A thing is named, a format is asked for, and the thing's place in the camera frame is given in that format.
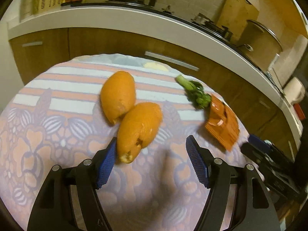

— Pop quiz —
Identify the orange foil snack packet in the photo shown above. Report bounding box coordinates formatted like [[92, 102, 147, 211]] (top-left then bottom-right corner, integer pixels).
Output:
[[205, 95, 240, 152]]

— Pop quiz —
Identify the white electric kettle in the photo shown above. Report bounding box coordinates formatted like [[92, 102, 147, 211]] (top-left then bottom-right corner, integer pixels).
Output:
[[283, 77, 306, 105]]

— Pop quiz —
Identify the white plug-in timer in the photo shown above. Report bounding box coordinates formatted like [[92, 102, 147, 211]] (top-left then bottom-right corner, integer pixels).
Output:
[[266, 53, 280, 73]]

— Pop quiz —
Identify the green vegetable stalk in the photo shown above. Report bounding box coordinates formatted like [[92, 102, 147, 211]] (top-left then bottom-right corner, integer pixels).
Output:
[[175, 75, 211, 110]]

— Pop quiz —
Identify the floral pink tablecloth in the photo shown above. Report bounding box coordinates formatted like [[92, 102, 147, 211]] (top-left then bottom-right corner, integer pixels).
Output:
[[1, 54, 249, 230]]

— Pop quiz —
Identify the large steel stockpot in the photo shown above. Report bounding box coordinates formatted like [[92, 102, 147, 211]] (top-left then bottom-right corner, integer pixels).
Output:
[[236, 19, 283, 73]]

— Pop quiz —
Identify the black gas stove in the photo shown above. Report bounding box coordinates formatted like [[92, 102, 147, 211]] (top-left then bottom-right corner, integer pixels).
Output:
[[61, 0, 244, 49]]

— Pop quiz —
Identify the wooden cutting board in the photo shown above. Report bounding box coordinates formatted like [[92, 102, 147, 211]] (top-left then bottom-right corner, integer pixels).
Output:
[[216, 0, 259, 44]]

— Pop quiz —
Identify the white wall cabinet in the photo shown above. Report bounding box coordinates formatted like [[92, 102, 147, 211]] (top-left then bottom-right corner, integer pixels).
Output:
[[269, 0, 307, 38]]

